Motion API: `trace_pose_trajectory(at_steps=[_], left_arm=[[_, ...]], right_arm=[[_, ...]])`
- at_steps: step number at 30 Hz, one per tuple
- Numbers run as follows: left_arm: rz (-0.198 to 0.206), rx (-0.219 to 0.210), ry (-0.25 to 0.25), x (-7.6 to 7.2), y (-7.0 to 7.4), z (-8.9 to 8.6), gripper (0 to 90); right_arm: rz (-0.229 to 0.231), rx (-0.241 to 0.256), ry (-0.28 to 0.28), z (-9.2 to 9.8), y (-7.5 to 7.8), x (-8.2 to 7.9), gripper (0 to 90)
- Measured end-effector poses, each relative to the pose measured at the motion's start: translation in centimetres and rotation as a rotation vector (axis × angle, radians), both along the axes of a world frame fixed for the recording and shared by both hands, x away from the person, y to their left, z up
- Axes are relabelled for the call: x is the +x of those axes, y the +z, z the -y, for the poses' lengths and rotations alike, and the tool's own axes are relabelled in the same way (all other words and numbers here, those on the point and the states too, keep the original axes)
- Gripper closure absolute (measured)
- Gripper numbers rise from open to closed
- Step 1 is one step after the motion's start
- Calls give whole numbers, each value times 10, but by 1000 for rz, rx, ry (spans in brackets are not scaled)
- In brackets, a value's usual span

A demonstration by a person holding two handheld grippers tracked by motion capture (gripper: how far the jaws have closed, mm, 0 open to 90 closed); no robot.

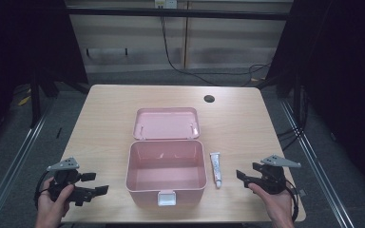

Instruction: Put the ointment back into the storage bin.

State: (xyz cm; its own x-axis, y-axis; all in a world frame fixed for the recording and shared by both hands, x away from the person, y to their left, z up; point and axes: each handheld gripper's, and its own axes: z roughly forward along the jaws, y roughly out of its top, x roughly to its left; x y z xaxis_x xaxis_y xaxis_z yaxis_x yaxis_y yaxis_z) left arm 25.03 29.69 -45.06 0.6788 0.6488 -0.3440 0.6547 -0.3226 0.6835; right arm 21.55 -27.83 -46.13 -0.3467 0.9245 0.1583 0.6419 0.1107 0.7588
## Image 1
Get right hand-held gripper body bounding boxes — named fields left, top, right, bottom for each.
left=246, top=154, right=302, bottom=196

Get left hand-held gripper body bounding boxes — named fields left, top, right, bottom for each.
left=46, top=157, right=98, bottom=207

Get white ointment tube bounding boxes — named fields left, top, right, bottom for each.
left=209, top=151, right=223, bottom=189

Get pink plastic storage box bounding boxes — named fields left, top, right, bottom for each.
left=125, top=106, right=208, bottom=208

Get person's right hand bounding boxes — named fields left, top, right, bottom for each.
left=247, top=182, right=296, bottom=228

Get person's left hand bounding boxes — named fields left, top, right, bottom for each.
left=34, top=176, right=76, bottom=228

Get black metal stand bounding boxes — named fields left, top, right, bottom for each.
left=29, top=66, right=43, bottom=129

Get yellow floor tape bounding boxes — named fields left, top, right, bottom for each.
left=17, top=94, right=32, bottom=107

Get dark curtain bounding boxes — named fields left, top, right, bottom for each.
left=264, top=0, right=365, bottom=202
left=0, top=0, right=89, bottom=160

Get black horizontal bar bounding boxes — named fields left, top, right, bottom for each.
left=66, top=7, right=295, bottom=22

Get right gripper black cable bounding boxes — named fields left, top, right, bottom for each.
left=284, top=178, right=300, bottom=223

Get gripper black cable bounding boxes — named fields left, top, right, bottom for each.
left=284, top=178, right=300, bottom=223
left=33, top=170, right=51, bottom=211

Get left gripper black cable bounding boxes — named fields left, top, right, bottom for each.
left=33, top=170, right=51, bottom=211

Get metal floor rail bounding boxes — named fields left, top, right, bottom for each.
left=279, top=99, right=356, bottom=228
left=0, top=103, right=52, bottom=228

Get black floor cables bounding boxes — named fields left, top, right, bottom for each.
left=276, top=87, right=311, bottom=152

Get black wall cable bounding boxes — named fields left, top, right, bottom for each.
left=160, top=14, right=272, bottom=87

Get white wall socket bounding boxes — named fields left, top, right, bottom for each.
left=153, top=0, right=179, bottom=10

